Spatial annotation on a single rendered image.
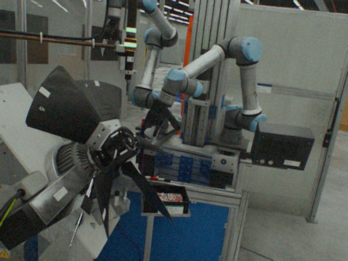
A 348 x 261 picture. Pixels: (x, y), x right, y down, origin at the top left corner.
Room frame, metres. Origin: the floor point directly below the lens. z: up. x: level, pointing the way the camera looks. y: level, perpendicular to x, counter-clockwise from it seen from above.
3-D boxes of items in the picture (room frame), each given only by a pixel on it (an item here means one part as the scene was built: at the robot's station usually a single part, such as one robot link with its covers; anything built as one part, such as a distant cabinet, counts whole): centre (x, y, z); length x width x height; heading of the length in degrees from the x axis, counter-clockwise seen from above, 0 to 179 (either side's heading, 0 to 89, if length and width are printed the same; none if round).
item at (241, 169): (1.45, -0.34, 0.96); 0.03 x 0.03 x 0.20; 85
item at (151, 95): (1.94, 0.15, 1.20); 0.13 x 0.12 x 0.14; 64
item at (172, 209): (1.32, 0.03, 0.85); 0.22 x 0.17 x 0.07; 100
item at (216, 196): (1.49, 0.08, 0.82); 0.90 x 0.04 x 0.08; 85
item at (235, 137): (1.81, -0.33, 1.09); 0.15 x 0.15 x 0.10
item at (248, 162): (1.44, -0.45, 1.04); 0.24 x 0.03 x 0.03; 85
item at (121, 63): (1.14, 0.23, 1.50); 0.09 x 0.07 x 0.10; 120
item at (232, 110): (1.80, -0.33, 1.20); 0.13 x 0.12 x 0.14; 38
